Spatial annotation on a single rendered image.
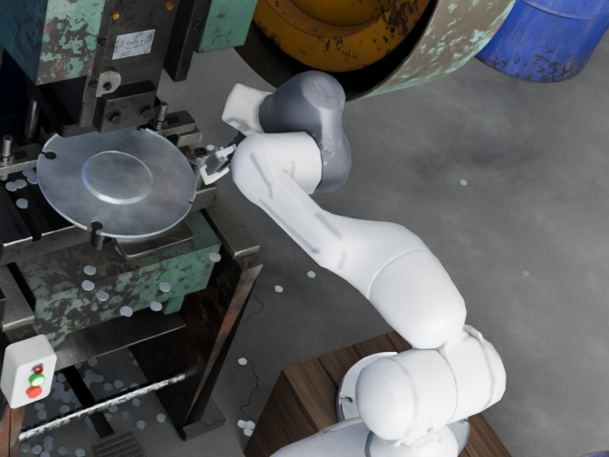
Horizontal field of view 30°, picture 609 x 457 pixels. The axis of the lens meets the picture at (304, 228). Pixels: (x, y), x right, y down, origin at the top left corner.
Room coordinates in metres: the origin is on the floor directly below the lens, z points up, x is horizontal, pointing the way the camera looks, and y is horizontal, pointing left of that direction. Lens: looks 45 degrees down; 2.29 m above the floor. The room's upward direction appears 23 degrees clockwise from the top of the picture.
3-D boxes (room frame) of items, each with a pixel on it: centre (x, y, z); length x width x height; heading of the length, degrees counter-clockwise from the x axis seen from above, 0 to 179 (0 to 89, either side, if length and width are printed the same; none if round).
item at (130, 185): (1.43, 0.35, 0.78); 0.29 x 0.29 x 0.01
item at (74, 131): (1.51, 0.45, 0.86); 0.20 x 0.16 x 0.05; 140
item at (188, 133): (1.64, 0.34, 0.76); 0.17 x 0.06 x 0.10; 140
